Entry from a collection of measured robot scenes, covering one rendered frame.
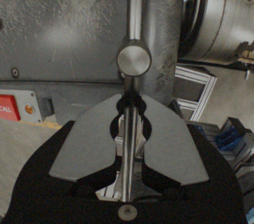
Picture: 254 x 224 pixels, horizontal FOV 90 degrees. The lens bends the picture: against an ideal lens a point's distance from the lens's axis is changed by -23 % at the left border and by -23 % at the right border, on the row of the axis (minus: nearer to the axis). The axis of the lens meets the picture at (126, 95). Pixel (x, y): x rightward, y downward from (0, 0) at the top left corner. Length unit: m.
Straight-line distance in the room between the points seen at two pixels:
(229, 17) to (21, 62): 0.37
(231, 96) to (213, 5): 1.80
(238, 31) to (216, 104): 1.70
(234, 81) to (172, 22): 1.76
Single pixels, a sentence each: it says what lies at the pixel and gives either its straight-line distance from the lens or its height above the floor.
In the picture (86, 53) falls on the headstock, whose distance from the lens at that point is 0.25.
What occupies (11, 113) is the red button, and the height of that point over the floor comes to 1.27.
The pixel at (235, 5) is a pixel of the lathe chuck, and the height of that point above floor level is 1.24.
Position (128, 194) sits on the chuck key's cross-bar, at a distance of 0.19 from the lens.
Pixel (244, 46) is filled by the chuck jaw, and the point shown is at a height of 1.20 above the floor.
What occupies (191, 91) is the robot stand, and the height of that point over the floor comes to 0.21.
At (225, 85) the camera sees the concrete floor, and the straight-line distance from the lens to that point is 1.92.
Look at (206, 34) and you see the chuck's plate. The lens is 0.30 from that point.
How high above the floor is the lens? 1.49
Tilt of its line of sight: 62 degrees down
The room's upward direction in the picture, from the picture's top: 175 degrees counter-clockwise
